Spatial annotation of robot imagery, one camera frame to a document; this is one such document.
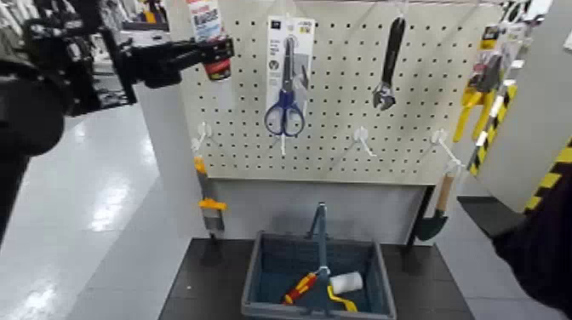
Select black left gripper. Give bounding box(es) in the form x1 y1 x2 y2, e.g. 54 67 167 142
119 37 236 89

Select red glue tube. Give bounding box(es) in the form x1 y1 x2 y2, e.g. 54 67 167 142
186 0 234 83

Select blue scissors on card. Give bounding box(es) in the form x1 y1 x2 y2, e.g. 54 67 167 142
264 16 316 138

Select grey side panel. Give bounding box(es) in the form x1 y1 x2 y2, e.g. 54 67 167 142
134 31 209 240

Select grey yellow bar clamp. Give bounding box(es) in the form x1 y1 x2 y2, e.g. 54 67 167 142
192 156 228 243

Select white pegboard panel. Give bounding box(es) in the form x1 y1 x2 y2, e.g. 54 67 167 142
174 0 504 186

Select red yellow screwdriver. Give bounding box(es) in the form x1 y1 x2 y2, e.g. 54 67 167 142
283 272 320 306

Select black support leg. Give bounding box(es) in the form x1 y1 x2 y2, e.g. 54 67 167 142
403 185 436 252

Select yellow black striped bar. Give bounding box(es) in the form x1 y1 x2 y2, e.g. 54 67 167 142
466 82 519 177

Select black shelf board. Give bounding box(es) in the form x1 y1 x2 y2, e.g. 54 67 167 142
456 195 527 238

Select grey column hazard stripe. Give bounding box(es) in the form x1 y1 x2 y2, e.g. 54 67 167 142
477 0 572 214

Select black-handled adjustable wrench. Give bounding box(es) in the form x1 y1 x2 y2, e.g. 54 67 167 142
372 16 407 111

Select grey crate with handle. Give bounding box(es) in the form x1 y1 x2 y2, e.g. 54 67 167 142
241 202 398 320

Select white paint roller yellow handle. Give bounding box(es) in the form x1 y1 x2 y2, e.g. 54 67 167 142
326 271 364 313

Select yellow-handled pliers in package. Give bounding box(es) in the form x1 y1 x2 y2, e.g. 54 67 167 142
452 24 529 144

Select wooden-handled garden trowel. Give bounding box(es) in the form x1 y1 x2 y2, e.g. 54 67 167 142
413 171 457 243

